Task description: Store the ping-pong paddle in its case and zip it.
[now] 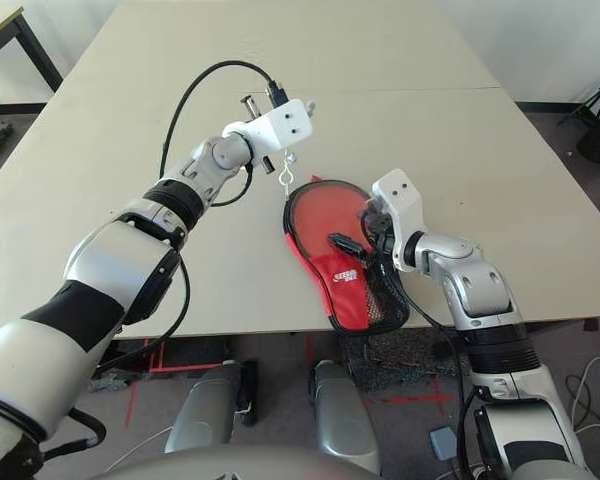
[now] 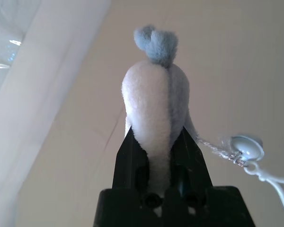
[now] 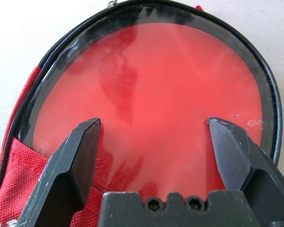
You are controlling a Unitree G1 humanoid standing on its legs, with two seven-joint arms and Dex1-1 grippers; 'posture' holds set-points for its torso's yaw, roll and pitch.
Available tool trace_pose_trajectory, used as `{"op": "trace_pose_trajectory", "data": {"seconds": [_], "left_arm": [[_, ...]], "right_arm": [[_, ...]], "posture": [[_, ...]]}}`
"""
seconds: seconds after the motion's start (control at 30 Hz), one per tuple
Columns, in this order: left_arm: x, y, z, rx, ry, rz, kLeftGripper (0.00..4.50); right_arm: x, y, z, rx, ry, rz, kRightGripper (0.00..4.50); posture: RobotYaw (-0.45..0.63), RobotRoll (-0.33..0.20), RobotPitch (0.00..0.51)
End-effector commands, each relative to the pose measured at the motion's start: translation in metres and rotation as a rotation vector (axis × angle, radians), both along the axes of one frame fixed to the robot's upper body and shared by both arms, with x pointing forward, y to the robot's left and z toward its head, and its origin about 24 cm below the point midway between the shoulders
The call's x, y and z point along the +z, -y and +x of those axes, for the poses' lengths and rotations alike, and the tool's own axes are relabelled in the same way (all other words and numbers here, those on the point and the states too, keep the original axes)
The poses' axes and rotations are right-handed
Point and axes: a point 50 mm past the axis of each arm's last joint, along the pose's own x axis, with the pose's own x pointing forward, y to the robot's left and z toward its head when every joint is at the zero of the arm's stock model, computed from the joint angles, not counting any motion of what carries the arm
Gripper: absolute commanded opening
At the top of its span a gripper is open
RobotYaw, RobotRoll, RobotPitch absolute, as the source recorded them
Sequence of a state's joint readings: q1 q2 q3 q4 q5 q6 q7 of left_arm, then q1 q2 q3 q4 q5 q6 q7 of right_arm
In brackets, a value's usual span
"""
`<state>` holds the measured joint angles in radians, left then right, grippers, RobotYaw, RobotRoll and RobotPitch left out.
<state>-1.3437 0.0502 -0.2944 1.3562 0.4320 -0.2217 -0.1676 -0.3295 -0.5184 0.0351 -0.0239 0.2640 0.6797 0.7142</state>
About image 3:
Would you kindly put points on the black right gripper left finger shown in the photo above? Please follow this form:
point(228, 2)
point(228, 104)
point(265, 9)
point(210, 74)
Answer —
point(68, 170)

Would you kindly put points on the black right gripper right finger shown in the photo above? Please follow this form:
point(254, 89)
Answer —
point(246, 163)

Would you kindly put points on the red black paddle case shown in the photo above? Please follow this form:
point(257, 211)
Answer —
point(19, 170)

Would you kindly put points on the red ping-pong paddle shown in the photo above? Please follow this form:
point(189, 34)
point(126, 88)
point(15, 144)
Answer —
point(156, 106)

